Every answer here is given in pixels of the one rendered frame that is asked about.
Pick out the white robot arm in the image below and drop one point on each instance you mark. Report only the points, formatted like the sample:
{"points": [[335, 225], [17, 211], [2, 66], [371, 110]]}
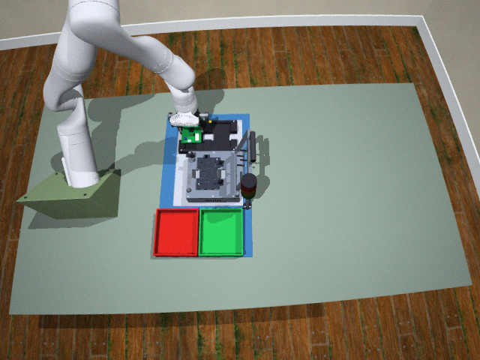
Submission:
{"points": [[97, 24]]}

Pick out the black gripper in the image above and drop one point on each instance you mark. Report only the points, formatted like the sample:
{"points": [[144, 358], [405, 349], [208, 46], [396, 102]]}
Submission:
{"points": [[202, 123]]}

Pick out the red bin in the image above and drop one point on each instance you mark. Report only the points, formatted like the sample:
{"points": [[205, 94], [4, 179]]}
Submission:
{"points": [[177, 232]]}

